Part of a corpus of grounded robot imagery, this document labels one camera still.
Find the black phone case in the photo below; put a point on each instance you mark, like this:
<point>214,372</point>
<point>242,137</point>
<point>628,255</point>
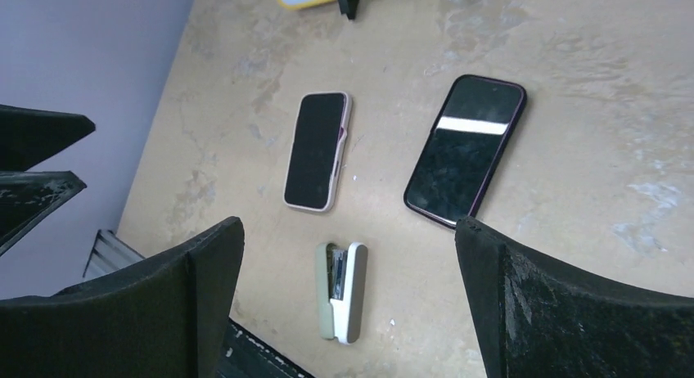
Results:
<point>512,126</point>

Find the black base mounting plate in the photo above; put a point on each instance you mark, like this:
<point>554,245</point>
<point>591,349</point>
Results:
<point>245,355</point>

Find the dark smartphone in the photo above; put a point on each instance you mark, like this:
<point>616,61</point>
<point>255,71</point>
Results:
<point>315,150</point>

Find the aluminium rail frame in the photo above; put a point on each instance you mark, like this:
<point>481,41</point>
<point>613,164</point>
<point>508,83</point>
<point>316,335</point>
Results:
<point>109,254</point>

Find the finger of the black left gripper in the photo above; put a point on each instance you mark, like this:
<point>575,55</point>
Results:
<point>28,136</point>
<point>29,197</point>

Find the pink smartphone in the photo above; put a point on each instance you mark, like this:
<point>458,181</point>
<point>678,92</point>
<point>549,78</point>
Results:
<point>461,153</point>

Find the clear beige phone case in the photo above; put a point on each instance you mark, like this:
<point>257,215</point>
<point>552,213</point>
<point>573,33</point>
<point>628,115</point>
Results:
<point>341,148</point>

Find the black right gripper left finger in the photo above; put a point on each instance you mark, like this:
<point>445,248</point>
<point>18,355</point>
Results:
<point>164,316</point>

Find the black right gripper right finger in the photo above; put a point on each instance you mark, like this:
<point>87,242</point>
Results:
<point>537,316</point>

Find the silver stapler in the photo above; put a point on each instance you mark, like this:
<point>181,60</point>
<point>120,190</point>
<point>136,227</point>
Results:
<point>340,279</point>

